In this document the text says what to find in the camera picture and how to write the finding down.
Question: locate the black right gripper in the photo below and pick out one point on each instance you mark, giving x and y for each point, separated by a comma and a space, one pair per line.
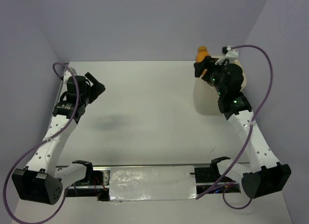
208, 62

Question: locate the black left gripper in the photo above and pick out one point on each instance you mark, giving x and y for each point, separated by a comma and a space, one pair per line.
96, 89

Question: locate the orange juice bottle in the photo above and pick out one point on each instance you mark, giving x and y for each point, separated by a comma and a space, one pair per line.
202, 52

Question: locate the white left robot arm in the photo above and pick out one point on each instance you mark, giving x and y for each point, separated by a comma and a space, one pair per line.
40, 180

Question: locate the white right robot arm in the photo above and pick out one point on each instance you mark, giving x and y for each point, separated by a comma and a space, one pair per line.
266, 174

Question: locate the beige plastic bin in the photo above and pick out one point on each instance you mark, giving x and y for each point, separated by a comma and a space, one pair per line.
205, 98

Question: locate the silver foil sheet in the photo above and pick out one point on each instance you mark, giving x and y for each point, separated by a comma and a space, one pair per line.
152, 183

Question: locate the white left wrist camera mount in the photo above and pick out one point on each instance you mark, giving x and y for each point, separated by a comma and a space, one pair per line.
68, 73

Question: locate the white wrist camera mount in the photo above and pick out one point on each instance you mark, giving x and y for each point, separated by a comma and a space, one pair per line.
68, 73
230, 53

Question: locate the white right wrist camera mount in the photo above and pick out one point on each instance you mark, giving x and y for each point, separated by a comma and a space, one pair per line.
230, 53

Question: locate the metal rail with electronics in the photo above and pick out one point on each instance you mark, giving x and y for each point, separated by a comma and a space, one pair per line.
98, 186

